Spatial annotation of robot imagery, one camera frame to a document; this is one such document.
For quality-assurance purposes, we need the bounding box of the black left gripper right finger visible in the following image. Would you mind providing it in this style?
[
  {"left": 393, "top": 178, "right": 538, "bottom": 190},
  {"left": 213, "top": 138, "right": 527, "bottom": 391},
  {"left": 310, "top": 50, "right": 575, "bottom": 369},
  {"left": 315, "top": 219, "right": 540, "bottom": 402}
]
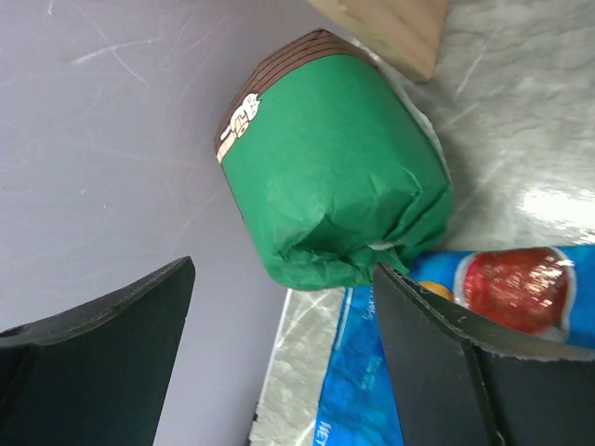
[{"left": 373, "top": 264, "right": 594, "bottom": 445}]

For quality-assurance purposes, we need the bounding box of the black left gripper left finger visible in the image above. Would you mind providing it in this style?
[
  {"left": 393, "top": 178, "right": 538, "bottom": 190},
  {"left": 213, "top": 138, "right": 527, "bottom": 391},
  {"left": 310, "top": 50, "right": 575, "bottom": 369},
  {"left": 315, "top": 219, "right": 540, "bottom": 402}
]
[{"left": 1, "top": 256, "right": 195, "bottom": 445}]

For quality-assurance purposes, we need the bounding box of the blue chips bag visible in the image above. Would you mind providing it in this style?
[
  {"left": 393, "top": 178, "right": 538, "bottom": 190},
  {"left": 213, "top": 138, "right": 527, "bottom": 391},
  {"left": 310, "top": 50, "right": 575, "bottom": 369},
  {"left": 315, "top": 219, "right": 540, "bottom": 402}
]
[{"left": 313, "top": 245, "right": 594, "bottom": 445}]

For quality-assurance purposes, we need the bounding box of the green roll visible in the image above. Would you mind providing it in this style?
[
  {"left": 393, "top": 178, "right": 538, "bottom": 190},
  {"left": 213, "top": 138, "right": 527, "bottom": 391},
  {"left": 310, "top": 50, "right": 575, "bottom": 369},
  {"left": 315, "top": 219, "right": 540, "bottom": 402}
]
[{"left": 214, "top": 29, "right": 454, "bottom": 291}]

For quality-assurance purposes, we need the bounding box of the wooden shelf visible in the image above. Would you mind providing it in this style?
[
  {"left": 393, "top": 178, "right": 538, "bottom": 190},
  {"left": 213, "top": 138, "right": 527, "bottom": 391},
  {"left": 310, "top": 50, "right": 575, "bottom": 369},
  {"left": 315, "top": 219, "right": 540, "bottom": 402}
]
[{"left": 310, "top": 0, "right": 450, "bottom": 82}]

